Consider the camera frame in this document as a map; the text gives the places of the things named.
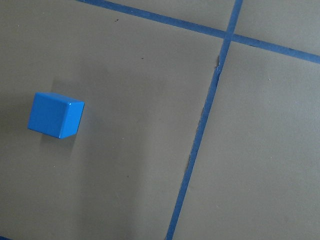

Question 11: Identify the blue wooden cube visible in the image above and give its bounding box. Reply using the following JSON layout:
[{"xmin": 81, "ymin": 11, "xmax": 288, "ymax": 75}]
[{"xmin": 27, "ymin": 92, "xmax": 85, "ymax": 139}]

